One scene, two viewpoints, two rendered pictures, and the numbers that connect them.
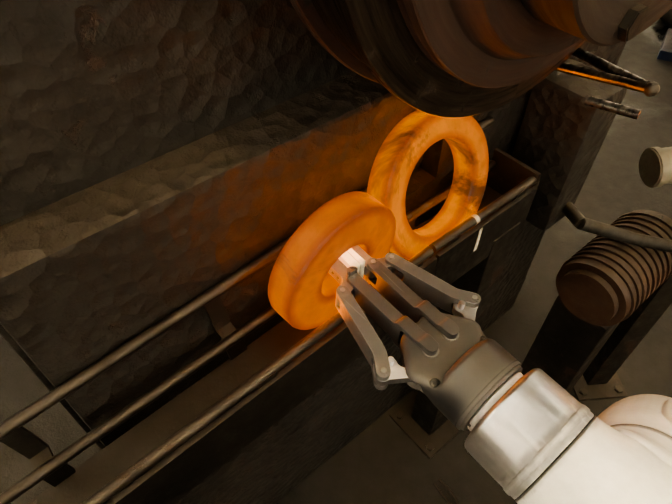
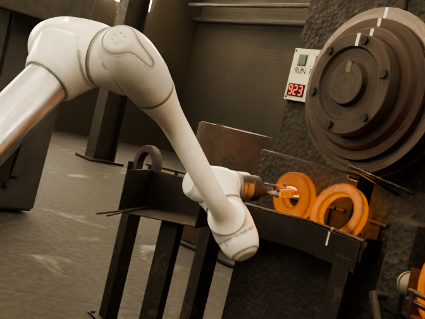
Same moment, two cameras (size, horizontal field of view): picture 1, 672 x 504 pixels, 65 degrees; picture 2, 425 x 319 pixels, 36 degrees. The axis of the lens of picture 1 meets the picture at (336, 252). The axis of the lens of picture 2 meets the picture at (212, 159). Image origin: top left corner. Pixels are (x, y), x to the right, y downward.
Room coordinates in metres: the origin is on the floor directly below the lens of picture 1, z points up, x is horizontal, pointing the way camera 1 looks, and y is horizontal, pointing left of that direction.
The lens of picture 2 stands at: (0.14, -2.02, 0.95)
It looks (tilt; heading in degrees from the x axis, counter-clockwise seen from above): 4 degrees down; 92
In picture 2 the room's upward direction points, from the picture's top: 13 degrees clockwise
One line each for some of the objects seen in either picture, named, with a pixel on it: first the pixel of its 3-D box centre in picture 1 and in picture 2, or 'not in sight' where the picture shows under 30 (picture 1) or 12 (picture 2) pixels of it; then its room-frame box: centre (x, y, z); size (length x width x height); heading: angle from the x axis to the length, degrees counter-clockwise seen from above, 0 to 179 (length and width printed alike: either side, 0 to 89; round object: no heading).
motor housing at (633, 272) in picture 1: (580, 330); not in sight; (0.59, -0.49, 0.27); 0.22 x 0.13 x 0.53; 130
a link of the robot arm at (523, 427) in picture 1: (522, 427); (239, 187); (0.17, -0.15, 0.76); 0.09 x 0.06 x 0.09; 130
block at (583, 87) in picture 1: (553, 148); (406, 266); (0.64, -0.33, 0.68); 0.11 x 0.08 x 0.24; 40
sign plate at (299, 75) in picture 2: not in sight; (317, 77); (0.35, 0.18, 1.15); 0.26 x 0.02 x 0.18; 130
